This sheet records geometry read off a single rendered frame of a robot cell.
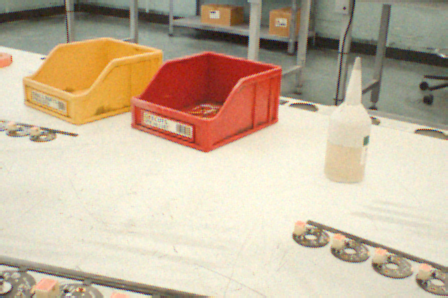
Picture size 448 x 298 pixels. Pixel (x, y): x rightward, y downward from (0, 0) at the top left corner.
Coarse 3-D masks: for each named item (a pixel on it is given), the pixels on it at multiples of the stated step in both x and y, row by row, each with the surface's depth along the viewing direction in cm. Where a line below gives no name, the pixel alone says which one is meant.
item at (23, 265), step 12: (0, 264) 22; (12, 264) 22; (24, 264) 22; (36, 264) 22; (60, 276) 22; (72, 276) 22; (84, 276) 22; (96, 276) 22; (108, 276) 22; (120, 288) 21; (132, 288) 21; (144, 288) 21; (156, 288) 21; (168, 288) 21
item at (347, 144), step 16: (352, 80) 44; (352, 96) 44; (336, 112) 45; (352, 112) 44; (336, 128) 45; (352, 128) 44; (368, 128) 44; (336, 144) 45; (352, 144) 44; (368, 144) 45; (336, 160) 45; (352, 160) 45; (336, 176) 46; (352, 176) 45
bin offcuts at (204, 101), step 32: (192, 64) 61; (224, 64) 61; (256, 64) 59; (160, 96) 58; (192, 96) 62; (224, 96) 62; (256, 96) 54; (160, 128) 53; (192, 128) 51; (224, 128) 52; (256, 128) 56
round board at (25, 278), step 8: (0, 272) 22; (8, 272) 22; (16, 272) 22; (24, 272) 22; (8, 280) 21; (16, 280) 21; (24, 280) 21; (32, 280) 21; (16, 288) 21; (24, 288) 21; (32, 288) 21; (0, 296) 20; (8, 296) 20; (16, 296) 20; (24, 296) 21; (32, 296) 21
